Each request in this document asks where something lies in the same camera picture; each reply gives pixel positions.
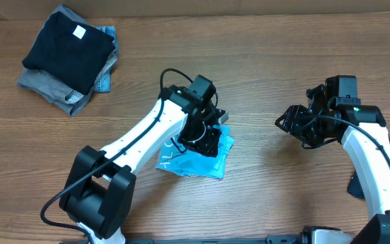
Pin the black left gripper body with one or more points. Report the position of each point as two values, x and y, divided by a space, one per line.
200 138

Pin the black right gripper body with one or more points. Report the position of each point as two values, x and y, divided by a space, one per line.
296 121

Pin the light blue printed t-shirt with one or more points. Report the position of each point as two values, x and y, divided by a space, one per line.
172 158

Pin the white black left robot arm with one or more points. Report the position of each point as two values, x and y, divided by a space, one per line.
97 195

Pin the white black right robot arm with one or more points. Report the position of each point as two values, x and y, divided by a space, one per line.
366 141

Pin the folded blue denim garment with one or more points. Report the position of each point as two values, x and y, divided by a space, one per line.
103 84

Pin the folded grey garment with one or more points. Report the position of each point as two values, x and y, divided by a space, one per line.
54 91

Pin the folded black t-shirt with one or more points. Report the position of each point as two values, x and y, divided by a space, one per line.
73 52

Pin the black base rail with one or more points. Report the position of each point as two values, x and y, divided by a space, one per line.
270 239

